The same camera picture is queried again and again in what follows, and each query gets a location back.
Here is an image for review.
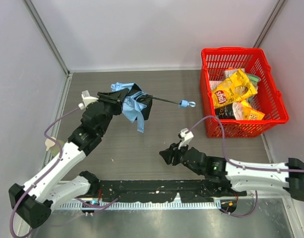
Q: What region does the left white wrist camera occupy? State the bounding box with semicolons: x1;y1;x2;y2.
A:
78;90;98;110

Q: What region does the green bottle beige cap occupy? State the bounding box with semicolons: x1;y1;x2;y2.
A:
45;138;60;157

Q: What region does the black snack bag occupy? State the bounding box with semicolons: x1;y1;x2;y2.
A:
215;103;236;119

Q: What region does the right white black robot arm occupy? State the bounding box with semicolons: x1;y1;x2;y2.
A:
159;143;304;202

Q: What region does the aluminium front rail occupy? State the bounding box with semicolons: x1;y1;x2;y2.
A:
58;199;221;211

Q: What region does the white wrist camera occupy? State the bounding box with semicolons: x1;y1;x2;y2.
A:
178;128;194;149
78;90;98;110

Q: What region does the yellow Lays chip bag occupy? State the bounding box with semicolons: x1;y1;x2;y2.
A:
212;68;258;109

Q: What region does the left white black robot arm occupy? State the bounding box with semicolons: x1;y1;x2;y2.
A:
8;89;129;229

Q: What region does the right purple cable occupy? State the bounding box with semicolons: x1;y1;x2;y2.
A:
188;115;304;219

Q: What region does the yellow orange snack bag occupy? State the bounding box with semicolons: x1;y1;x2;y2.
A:
233;100;265;120

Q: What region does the green snack packet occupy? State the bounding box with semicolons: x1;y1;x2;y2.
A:
246;73;261;86

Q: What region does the light blue folding umbrella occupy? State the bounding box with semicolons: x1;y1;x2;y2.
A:
110;82;196;133

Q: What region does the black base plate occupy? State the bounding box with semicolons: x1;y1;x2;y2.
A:
92;179;247;203

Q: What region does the red plastic shopping basket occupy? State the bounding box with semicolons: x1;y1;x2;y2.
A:
200;47;289;138

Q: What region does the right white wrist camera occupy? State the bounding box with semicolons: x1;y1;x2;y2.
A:
178;128;194;149

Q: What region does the white red snack packet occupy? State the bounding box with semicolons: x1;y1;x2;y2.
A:
209;80;222;91

